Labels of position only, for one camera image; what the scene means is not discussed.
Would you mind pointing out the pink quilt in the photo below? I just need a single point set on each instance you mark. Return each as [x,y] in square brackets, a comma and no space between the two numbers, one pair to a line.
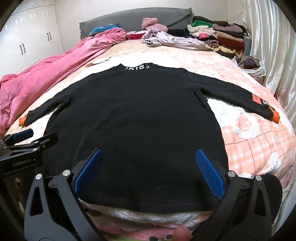
[46,76]

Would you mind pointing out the plastic bag with purple clothes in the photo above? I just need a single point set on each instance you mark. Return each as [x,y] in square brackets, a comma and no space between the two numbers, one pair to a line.
[251,63]

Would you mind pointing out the stack of folded clothes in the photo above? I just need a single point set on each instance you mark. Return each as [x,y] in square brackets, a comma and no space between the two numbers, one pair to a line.
[219,34]

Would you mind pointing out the red cloth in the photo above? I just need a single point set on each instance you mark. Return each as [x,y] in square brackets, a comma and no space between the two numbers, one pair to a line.
[136,36]

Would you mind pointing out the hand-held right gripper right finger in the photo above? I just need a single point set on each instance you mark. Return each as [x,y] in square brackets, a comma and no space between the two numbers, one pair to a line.
[209,173]

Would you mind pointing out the lilac crumpled garment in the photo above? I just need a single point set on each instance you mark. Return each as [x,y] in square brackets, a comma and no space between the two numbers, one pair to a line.
[166,39]

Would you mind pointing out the dark navy garment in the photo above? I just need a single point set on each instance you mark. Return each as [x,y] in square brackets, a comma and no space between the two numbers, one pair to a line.
[179,33]

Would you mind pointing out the person's right hand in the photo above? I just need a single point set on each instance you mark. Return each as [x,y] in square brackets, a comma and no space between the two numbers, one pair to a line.
[182,233]

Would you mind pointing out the person's left hand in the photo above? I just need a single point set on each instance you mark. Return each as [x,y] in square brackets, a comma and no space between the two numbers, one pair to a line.
[17,187]

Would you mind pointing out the peach and white checkered blanket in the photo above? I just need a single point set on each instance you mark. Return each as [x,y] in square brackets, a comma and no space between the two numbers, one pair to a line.
[249,129]

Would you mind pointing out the green cloth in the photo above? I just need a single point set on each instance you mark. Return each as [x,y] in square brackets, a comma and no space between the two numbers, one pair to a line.
[21,208]

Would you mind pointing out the black t-shirt with orange print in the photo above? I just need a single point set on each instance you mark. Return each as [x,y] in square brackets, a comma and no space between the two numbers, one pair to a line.
[138,120]

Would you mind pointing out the white wardrobe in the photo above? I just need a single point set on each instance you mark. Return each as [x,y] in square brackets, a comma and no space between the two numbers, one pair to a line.
[30,39]

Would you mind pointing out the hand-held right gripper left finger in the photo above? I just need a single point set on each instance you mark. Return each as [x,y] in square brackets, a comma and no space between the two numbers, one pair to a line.
[89,171]

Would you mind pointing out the pink fluffy garment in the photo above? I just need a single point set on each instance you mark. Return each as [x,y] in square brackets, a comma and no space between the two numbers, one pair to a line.
[152,24]

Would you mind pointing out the blue cloth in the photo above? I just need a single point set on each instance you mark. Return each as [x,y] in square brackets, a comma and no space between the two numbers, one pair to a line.
[101,29]

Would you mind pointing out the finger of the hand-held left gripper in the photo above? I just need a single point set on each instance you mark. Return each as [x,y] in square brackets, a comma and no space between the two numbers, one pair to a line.
[23,135]
[47,140]

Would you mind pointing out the shiny white curtain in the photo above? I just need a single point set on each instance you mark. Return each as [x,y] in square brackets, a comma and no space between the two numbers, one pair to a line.
[272,46]

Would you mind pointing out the beige fleece bed sheet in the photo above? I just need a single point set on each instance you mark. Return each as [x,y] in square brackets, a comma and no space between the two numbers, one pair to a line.
[101,54]

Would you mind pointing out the pink dotted cloth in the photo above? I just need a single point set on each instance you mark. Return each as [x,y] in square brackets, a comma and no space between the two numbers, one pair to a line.
[138,234]

